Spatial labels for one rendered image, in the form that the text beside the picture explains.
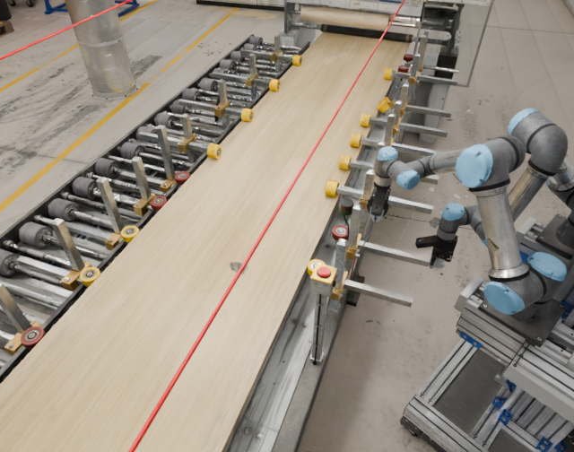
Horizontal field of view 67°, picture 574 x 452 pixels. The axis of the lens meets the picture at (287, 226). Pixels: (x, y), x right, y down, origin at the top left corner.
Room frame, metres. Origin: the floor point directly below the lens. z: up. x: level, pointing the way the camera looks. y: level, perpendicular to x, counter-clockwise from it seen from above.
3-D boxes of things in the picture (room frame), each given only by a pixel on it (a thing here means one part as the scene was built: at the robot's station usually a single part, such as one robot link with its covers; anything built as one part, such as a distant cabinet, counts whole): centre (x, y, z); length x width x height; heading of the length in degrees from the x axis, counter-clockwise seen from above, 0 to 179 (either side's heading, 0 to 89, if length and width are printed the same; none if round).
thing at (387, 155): (1.45, -0.40, 1.31); 0.09 x 0.08 x 0.11; 29
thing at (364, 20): (4.05, -0.71, 1.05); 1.43 x 0.12 x 0.12; 69
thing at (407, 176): (1.37, -0.46, 1.30); 0.11 x 0.11 x 0.08; 29
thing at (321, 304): (0.94, -0.12, 0.93); 0.05 x 0.05 x 0.45; 69
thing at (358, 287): (1.19, -0.31, 0.84); 0.43 x 0.03 x 0.04; 69
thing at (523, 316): (0.94, -0.84, 1.09); 0.15 x 0.15 x 0.10
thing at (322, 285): (0.94, -0.12, 1.18); 0.07 x 0.07 x 0.08; 69
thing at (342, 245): (1.18, -0.21, 0.89); 0.03 x 0.03 x 0.48; 69
